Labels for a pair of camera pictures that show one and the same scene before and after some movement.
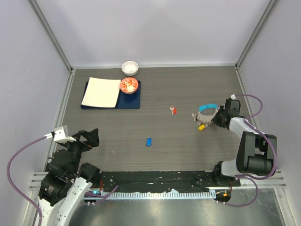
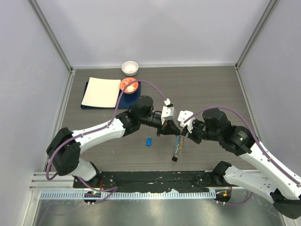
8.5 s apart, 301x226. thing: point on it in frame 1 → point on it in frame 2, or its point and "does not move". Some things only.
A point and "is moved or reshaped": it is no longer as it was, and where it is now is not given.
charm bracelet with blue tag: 202,119 is moved or reshaped
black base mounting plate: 117,181 does not move
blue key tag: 148,142 does not move
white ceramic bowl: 130,68 does not move
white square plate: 101,92 does not move
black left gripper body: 79,146 → 163,130
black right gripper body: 217,119 → 186,131
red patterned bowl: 129,85 does not move
